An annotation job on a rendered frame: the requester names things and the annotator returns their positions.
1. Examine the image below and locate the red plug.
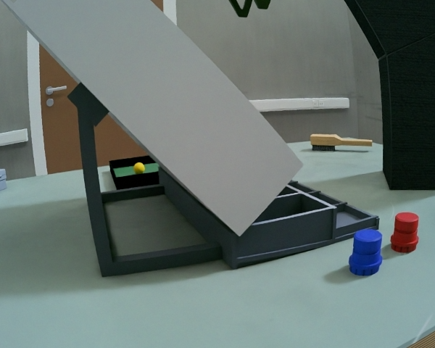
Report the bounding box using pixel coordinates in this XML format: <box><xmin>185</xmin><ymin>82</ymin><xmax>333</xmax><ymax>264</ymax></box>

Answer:
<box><xmin>390</xmin><ymin>212</ymin><xmax>419</xmax><ymax>253</ymax></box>

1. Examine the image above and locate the wooden-handled wire brush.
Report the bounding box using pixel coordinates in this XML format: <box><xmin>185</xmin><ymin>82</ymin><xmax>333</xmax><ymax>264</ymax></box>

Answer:
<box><xmin>310</xmin><ymin>134</ymin><xmax>372</xmax><ymax>151</ymax></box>

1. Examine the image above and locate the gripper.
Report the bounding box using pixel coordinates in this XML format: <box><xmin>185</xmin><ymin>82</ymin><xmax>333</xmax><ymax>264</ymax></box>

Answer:
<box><xmin>229</xmin><ymin>0</ymin><xmax>271</xmax><ymax>17</ymax></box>

